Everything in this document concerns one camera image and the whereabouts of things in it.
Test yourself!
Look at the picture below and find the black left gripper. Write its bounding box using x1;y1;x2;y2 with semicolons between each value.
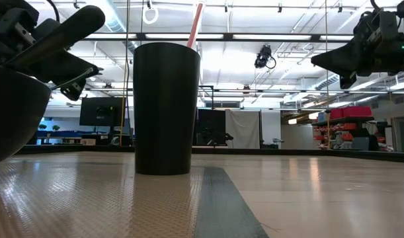
0;0;100;85

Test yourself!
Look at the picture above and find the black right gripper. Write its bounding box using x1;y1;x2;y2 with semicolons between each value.
310;0;404;79

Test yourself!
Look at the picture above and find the thin utensil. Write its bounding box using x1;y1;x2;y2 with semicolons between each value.
50;67;95;91

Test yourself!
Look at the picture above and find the black spoon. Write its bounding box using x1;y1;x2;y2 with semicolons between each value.
5;5;106;67

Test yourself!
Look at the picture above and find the black bowl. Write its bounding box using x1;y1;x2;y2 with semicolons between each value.
0;62;53;166

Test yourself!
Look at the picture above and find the black cup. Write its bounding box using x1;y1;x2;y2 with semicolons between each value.
132;42;202;176

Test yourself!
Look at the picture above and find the orange straw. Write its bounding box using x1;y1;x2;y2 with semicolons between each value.
186;2;205;50

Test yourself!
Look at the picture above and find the large red bin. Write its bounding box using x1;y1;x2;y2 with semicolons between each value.
329;105;373;120

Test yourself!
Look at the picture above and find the blue desk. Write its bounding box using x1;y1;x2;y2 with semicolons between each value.
36;130;82;145

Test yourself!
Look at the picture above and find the storage shelf rack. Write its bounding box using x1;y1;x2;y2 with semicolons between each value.
312;105;393;152

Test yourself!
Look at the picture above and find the overhead light bar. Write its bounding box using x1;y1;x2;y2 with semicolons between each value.
84;32;354;42

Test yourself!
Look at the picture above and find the white hanging sheet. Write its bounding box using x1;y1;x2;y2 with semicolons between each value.
225;110;261;149

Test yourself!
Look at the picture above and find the beige placemat with grey border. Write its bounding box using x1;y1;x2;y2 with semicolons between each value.
0;161;270;238

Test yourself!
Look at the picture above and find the black partition panel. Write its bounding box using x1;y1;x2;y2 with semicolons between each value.
200;108;227;146

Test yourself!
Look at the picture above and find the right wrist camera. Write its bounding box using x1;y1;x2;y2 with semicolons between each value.
339;71;358;90

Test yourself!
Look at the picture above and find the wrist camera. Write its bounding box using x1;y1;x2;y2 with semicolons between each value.
339;71;358;90
59;77;87;102

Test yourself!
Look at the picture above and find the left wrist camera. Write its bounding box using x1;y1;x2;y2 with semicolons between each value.
59;77;87;102

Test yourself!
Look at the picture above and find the hanging black cord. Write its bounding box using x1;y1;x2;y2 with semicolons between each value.
140;0;145;46
323;0;332;115
124;0;132;146

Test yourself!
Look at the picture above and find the silver ventilation duct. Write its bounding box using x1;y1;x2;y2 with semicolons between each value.
99;0;146;57

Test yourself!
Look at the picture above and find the black ceiling camera with cable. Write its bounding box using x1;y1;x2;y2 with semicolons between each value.
253;44;277;70

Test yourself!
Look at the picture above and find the white hanging ring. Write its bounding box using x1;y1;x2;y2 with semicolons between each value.
141;5;159;25

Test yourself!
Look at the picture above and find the black aluminium table frame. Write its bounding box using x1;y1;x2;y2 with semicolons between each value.
16;143;404;163

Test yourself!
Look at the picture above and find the black metal frame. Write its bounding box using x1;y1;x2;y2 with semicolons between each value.
198;85;215;110

